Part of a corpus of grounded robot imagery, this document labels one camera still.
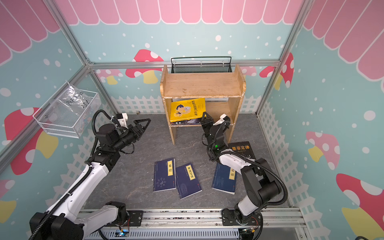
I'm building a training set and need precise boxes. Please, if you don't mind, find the clear plastic bag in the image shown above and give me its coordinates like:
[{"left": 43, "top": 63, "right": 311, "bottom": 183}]
[{"left": 56, "top": 85, "right": 94, "bottom": 133}]

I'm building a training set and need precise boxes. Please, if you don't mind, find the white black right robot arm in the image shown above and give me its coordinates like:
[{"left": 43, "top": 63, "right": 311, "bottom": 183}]
[{"left": 201, "top": 112, "right": 288, "bottom": 225}]

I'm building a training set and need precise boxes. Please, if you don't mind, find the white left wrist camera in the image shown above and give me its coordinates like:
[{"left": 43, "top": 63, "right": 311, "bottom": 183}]
[{"left": 116, "top": 113, "right": 129, "bottom": 128}]

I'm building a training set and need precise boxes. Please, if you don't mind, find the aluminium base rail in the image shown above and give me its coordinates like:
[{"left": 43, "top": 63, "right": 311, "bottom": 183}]
[{"left": 85, "top": 208, "right": 312, "bottom": 240}]

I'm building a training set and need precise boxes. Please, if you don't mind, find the black wire mesh basket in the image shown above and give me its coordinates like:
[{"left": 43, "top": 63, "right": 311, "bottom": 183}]
[{"left": 171, "top": 56, "right": 232, "bottom": 74}]

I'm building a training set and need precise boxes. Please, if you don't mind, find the navy book tilted yellow label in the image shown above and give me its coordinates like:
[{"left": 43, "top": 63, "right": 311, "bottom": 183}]
[{"left": 176, "top": 163, "right": 202, "bottom": 199}]

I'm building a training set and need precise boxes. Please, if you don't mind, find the wooden two-tier bookshelf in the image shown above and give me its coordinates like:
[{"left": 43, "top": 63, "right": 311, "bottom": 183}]
[{"left": 160, "top": 65, "right": 246, "bottom": 144}]

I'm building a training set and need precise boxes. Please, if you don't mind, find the dark wolf cover book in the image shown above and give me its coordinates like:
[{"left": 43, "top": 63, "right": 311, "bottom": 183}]
[{"left": 171, "top": 118, "right": 202, "bottom": 126}]

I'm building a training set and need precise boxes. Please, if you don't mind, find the navy book left yellow label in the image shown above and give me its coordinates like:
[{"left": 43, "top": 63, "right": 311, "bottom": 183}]
[{"left": 153, "top": 158, "right": 176, "bottom": 192}]

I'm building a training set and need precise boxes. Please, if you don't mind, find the blue book small yellow label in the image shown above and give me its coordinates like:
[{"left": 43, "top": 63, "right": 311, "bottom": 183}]
[{"left": 212, "top": 163, "right": 236, "bottom": 195}]

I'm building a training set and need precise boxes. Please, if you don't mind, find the yellow cover book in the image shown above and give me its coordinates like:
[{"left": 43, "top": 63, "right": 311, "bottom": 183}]
[{"left": 170, "top": 98, "right": 206, "bottom": 123}]

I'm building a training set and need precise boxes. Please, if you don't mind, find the black book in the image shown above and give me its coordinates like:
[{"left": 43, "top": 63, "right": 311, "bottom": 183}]
[{"left": 229, "top": 141, "right": 255, "bottom": 159}]

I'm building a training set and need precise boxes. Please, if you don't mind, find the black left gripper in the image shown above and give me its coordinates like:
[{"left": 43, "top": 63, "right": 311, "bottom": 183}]
[{"left": 112, "top": 118, "right": 152, "bottom": 151}]

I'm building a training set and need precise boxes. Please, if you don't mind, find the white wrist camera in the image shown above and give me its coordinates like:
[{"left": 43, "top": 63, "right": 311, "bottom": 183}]
[
  {"left": 213, "top": 114, "right": 231, "bottom": 127},
  {"left": 116, "top": 113, "right": 129, "bottom": 128}
]

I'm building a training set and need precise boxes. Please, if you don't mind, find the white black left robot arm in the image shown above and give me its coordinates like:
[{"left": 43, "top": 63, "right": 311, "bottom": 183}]
[{"left": 29, "top": 110, "right": 151, "bottom": 240}]

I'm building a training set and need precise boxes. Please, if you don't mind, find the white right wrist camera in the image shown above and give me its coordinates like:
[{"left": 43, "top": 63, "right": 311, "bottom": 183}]
[{"left": 213, "top": 114, "right": 231, "bottom": 127}]

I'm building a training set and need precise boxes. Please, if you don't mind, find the white wire wall basket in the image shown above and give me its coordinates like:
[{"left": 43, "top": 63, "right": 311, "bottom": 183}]
[{"left": 33, "top": 83, "right": 102, "bottom": 139}]

